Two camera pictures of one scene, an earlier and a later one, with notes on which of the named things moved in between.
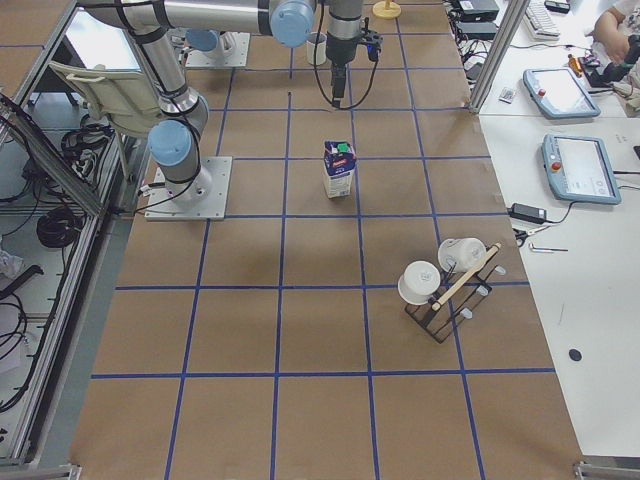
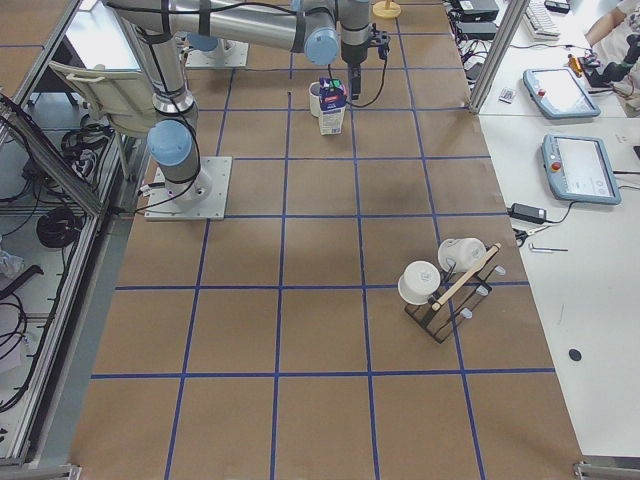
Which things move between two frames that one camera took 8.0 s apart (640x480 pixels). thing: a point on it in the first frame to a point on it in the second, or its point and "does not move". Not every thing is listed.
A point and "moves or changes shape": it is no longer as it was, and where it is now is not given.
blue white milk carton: x=340 y=158 to x=332 y=105
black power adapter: x=527 y=213 does not move
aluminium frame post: x=497 y=53 does not move
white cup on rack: x=420 y=279 does not move
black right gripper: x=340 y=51 to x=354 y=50
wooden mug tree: x=386 y=10 does not move
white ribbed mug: x=316 y=48 moves or changes shape
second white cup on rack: x=457 y=255 does not move
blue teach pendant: x=557 y=93 does not move
